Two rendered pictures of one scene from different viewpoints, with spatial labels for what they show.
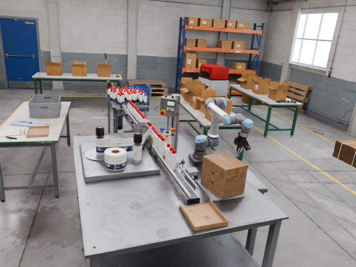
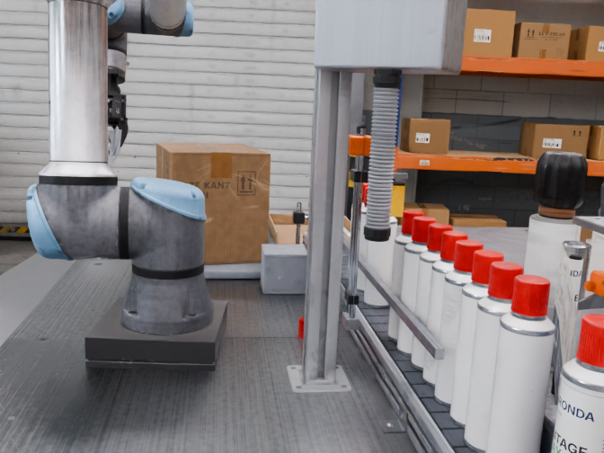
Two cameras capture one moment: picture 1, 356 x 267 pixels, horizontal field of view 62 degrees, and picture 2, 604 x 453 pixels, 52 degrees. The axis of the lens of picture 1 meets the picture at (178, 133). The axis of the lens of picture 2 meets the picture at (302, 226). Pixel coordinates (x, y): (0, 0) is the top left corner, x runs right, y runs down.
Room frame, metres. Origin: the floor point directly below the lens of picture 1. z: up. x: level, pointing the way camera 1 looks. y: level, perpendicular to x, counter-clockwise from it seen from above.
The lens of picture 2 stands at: (3.77, 0.21, 1.24)
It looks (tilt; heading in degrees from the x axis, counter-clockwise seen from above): 11 degrees down; 194
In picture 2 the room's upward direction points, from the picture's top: 2 degrees clockwise
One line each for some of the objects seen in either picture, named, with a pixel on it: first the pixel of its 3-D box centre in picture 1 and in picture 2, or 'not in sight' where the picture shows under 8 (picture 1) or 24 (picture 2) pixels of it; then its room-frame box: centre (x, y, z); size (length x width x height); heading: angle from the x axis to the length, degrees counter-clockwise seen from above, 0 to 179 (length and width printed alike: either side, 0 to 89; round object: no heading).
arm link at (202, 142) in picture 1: (201, 142); (164, 220); (2.87, -0.25, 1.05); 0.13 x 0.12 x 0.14; 116
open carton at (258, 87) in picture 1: (259, 85); not in sight; (7.27, -1.90, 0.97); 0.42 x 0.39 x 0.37; 103
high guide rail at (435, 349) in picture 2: (175, 161); (348, 248); (2.56, 0.00, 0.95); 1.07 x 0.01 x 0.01; 22
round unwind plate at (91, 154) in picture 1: (100, 153); not in sight; (2.75, 0.77, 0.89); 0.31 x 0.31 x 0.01
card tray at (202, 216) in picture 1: (202, 214); (312, 228); (1.89, -0.23, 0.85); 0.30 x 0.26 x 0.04; 22
